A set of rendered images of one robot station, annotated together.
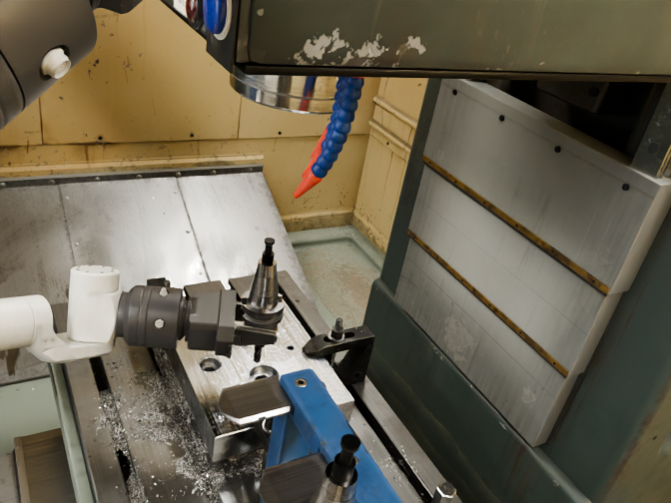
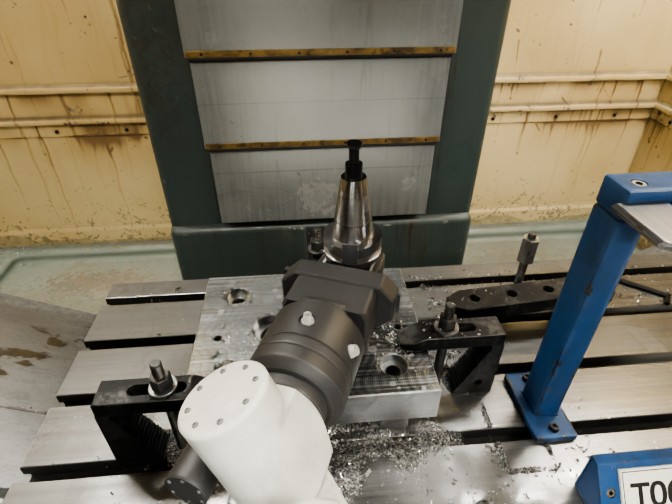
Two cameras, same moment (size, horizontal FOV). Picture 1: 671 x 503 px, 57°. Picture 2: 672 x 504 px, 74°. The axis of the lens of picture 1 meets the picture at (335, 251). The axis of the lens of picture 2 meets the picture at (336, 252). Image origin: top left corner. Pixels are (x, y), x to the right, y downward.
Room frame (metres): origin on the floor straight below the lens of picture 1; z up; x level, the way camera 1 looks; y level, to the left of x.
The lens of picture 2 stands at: (0.56, 0.45, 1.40)
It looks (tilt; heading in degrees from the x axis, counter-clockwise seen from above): 35 degrees down; 299
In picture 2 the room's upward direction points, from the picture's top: straight up
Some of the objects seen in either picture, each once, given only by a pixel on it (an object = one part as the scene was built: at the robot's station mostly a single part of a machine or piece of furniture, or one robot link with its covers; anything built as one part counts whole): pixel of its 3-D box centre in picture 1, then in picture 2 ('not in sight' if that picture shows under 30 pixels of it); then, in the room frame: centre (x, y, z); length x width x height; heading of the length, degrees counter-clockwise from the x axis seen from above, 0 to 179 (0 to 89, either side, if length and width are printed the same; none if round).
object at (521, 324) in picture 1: (495, 254); (323, 98); (0.99, -0.28, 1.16); 0.48 x 0.05 x 0.51; 34
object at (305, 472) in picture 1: (297, 485); not in sight; (0.38, -0.01, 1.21); 0.07 x 0.05 x 0.01; 124
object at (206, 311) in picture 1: (193, 317); (324, 322); (0.72, 0.19, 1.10); 0.13 x 0.12 x 0.10; 12
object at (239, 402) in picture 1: (252, 401); (668, 228); (0.47, 0.05, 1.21); 0.07 x 0.05 x 0.01; 124
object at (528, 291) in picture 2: not in sight; (525, 306); (0.55, -0.15, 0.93); 0.26 x 0.05 x 0.06; 39
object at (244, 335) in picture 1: (254, 338); (378, 275); (0.70, 0.09, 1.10); 0.06 x 0.02 x 0.03; 102
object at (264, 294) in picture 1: (265, 280); (353, 205); (0.74, 0.09, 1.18); 0.04 x 0.04 x 0.07
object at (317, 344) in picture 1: (335, 351); (317, 265); (0.86, -0.04, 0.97); 0.13 x 0.03 x 0.15; 124
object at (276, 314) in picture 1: (262, 306); (352, 242); (0.74, 0.09, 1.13); 0.06 x 0.06 x 0.03
